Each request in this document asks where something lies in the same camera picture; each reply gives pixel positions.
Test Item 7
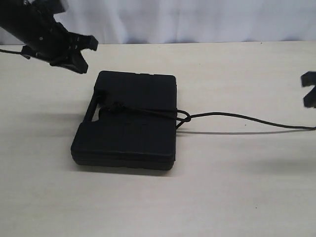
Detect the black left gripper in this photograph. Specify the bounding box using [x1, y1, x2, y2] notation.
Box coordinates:
[14, 0, 98, 74]

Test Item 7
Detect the black plastic carrying case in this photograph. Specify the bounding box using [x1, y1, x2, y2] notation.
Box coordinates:
[71, 71, 177, 171]

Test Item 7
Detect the black braided rope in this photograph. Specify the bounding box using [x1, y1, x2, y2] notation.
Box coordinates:
[98, 102, 316, 135]

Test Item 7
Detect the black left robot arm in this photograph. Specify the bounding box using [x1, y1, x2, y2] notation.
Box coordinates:
[0, 0, 98, 74]

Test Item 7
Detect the white backdrop curtain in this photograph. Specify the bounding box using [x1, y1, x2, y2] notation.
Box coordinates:
[0, 0, 316, 46]

